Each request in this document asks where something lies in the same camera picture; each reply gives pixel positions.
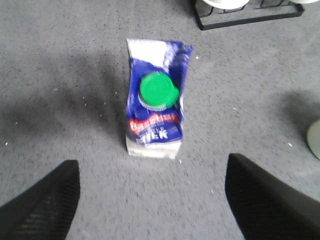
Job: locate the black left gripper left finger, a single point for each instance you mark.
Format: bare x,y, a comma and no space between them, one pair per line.
46,210

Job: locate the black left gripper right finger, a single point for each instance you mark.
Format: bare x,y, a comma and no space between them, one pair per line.
264,207

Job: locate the white HOME mug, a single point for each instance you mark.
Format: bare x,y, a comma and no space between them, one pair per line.
313,138

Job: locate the blue white milk carton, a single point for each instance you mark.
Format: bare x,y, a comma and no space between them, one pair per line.
154,109

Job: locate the black wire mug rack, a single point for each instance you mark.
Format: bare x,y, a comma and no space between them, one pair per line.
210,17

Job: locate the white mug with black handle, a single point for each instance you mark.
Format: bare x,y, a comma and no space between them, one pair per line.
226,4

